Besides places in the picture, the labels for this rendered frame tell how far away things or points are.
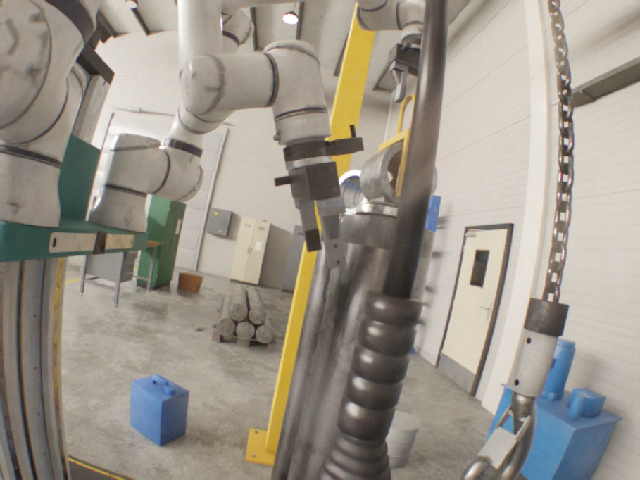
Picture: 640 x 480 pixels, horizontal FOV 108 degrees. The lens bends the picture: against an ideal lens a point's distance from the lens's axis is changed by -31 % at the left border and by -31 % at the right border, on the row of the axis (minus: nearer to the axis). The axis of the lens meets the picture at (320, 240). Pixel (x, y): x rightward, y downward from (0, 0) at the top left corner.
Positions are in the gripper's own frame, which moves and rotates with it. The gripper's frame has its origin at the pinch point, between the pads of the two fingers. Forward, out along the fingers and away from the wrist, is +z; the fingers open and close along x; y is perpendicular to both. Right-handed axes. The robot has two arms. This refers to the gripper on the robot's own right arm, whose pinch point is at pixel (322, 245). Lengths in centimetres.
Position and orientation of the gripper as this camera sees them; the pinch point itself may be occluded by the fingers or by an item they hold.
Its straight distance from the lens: 56.2
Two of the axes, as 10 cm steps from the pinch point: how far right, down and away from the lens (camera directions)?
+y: -9.5, 2.1, -2.4
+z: 1.6, 9.7, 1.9
